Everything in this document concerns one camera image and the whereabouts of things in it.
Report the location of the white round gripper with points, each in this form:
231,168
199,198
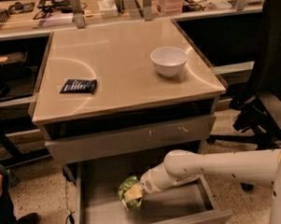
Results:
148,183

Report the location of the green jalapeno chip bag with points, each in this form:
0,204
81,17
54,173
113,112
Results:
131,193

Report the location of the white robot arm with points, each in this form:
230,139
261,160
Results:
261,168

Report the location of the closed top drawer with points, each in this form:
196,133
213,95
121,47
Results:
136,138

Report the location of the open middle drawer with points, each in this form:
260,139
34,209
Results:
98,202

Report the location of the grey drawer cabinet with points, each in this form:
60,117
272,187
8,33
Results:
129,91

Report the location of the dark blue snack packet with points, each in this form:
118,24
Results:
79,86

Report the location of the person's leg in jeans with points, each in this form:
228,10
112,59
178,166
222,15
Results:
6,204

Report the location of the white ceramic bowl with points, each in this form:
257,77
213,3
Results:
168,61

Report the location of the black office chair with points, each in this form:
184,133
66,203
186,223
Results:
259,101

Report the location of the white tissue box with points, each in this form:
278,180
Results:
108,8

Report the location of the pink stacked boxes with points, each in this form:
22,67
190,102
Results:
167,7

